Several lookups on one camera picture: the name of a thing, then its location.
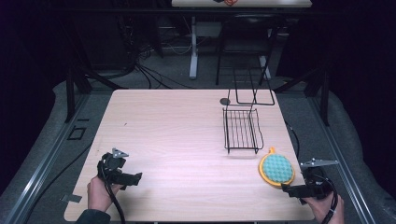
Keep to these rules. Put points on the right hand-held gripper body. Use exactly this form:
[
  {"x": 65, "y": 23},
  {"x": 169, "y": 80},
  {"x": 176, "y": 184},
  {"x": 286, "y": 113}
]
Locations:
[{"x": 317, "y": 180}]

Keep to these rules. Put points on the black metal stand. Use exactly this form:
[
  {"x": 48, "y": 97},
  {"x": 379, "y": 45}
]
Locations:
[
  {"x": 74, "y": 77},
  {"x": 320, "y": 90}
]

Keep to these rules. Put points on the black chair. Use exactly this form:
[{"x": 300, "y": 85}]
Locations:
[{"x": 246, "y": 34}]

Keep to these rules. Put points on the orange thing on background table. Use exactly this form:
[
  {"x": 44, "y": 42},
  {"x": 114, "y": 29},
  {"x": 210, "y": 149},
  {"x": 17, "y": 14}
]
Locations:
[{"x": 226, "y": 2}]

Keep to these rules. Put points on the round yellow and teal sponge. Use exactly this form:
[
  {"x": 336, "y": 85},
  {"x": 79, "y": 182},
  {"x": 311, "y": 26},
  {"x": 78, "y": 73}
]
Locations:
[{"x": 277, "y": 169}]

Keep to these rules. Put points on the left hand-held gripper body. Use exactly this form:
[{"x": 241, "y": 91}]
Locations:
[{"x": 111, "y": 164}]

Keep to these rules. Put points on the white background table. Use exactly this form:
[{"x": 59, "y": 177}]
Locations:
[{"x": 193, "y": 46}]

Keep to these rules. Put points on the person's left hand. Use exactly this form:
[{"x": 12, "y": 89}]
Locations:
[{"x": 99, "y": 194}]

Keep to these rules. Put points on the person's right hand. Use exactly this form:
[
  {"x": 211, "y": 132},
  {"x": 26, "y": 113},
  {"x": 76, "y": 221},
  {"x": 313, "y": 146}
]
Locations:
[{"x": 325, "y": 209}]

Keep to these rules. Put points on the aluminium rail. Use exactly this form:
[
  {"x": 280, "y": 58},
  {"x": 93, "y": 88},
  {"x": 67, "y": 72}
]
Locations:
[
  {"x": 342, "y": 161},
  {"x": 46, "y": 161}
]

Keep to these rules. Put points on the grey tape strip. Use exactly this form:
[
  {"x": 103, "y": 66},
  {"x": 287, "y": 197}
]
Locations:
[{"x": 71, "y": 198}]

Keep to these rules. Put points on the dark round disc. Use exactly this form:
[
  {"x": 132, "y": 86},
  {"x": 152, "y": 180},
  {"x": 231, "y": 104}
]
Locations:
[{"x": 224, "y": 101}]

